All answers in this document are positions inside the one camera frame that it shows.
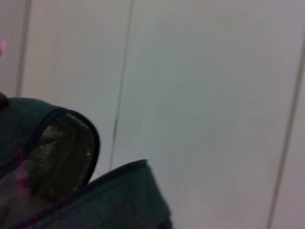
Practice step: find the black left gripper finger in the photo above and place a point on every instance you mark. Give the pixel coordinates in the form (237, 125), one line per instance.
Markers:
(3, 99)

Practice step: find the dark teal insulated lunch bag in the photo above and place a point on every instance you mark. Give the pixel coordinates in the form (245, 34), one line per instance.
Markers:
(71, 181)

